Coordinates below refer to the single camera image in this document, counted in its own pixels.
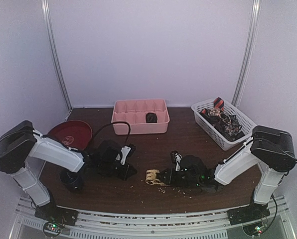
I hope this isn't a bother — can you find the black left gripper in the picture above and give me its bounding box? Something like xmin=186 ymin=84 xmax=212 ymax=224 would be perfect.
xmin=100 ymin=161 xmax=137 ymax=181

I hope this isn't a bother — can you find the leopard print tie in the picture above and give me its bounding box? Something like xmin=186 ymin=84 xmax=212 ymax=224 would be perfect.
xmin=145 ymin=169 xmax=165 ymax=186

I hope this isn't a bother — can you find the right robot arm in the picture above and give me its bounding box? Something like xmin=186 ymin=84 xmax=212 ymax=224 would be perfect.
xmin=152 ymin=125 xmax=297 ymax=224

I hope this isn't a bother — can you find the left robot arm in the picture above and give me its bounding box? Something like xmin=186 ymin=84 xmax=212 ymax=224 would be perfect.
xmin=0 ymin=120 xmax=137 ymax=226

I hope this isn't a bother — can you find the dark patterned ties pile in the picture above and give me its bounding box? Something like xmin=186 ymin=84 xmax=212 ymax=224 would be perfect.
xmin=200 ymin=108 xmax=245 ymax=142

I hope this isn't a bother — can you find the dark blue cup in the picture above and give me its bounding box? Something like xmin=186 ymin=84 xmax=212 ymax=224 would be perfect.
xmin=59 ymin=170 xmax=84 ymax=192

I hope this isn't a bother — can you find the white plastic mesh basket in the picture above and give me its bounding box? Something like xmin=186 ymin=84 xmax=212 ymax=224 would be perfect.
xmin=191 ymin=97 xmax=256 ymax=150

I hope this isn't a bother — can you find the red round plate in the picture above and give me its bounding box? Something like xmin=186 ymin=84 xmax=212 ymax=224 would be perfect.
xmin=47 ymin=120 xmax=93 ymax=150

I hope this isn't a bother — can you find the pink divided organizer box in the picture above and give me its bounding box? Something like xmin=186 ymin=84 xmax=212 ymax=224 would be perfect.
xmin=111 ymin=99 xmax=170 ymax=135

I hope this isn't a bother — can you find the rolled black tie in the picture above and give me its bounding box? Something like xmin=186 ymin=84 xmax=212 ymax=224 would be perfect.
xmin=146 ymin=112 xmax=157 ymax=123

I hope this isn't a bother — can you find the red black striped tie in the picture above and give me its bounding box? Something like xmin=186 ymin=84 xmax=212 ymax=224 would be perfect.
xmin=213 ymin=97 xmax=225 ymax=111

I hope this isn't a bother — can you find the right circuit board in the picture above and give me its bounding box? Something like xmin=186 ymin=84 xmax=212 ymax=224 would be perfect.
xmin=247 ymin=223 xmax=267 ymax=237

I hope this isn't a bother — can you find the circuit board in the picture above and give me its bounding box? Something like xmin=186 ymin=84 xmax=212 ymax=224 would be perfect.
xmin=247 ymin=223 xmax=267 ymax=237
xmin=42 ymin=222 xmax=64 ymax=237

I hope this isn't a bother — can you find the left circuit board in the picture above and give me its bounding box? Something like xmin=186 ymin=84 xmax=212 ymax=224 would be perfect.
xmin=42 ymin=222 xmax=64 ymax=237

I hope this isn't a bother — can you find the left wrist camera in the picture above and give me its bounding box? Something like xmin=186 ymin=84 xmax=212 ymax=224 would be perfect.
xmin=116 ymin=144 xmax=136 ymax=165

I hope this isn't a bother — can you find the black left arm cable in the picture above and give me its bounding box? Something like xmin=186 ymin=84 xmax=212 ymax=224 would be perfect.
xmin=90 ymin=121 xmax=132 ymax=150

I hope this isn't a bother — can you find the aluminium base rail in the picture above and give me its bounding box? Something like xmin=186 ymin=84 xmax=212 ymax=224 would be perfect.
xmin=13 ymin=196 xmax=289 ymax=239

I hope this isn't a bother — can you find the right aluminium corner post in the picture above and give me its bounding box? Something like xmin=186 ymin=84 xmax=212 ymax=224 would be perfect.
xmin=232 ymin=0 xmax=262 ymax=108

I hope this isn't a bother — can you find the aluminium corner post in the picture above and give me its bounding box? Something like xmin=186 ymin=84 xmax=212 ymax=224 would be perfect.
xmin=41 ymin=0 xmax=73 ymax=111
xmin=232 ymin=0 xmax=262 ymax=108

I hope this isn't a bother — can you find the left aluminium corner post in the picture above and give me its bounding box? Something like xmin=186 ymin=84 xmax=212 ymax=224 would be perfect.
xmin=41 ymin=0 xmax=73 ymax=111

